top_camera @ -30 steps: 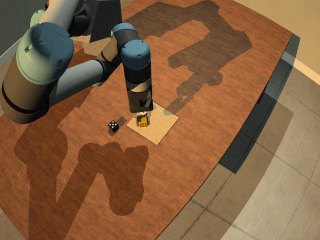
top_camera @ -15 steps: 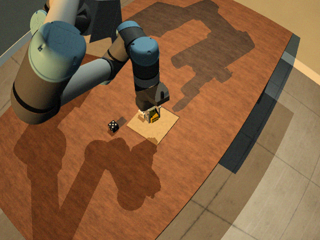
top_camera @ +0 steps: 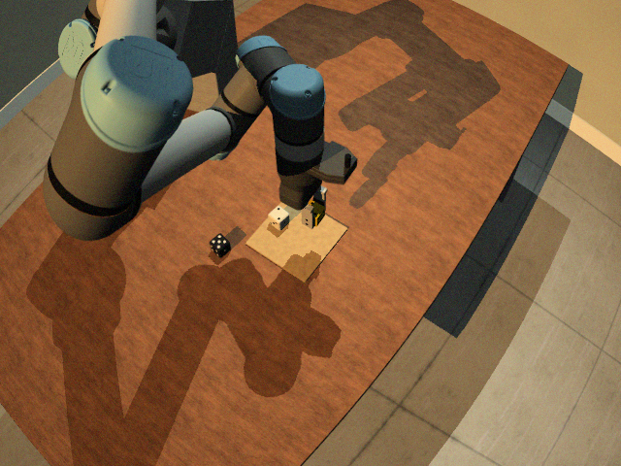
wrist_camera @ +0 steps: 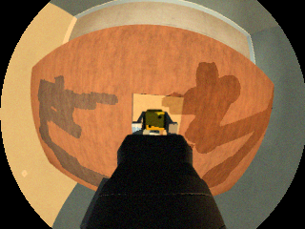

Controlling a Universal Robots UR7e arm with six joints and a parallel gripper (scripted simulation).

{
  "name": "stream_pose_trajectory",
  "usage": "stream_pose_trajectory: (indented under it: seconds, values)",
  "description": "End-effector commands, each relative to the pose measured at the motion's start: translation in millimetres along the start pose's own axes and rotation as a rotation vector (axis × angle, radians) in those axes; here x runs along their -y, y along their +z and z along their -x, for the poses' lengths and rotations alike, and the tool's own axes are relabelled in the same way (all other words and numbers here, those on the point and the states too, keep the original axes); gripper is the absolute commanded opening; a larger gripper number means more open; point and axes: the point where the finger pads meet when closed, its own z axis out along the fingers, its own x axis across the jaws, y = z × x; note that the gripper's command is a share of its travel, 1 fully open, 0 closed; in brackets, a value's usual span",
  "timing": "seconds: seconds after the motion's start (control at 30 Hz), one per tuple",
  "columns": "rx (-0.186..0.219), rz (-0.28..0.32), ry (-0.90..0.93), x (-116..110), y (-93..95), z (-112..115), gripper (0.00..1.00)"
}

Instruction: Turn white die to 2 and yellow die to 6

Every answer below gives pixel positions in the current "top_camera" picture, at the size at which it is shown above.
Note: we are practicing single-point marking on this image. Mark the white die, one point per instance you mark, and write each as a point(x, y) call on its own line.
point(278, 217)

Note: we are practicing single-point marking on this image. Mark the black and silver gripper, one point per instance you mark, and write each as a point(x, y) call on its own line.
point(302, 170)

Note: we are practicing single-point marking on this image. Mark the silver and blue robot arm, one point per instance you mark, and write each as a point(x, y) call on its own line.
point(131, 99)

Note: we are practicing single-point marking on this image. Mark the tan square mat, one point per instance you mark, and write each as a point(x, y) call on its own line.
point(296, 248)

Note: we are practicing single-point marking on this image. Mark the yellow die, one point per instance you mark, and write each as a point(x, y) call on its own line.
point(318, 212)

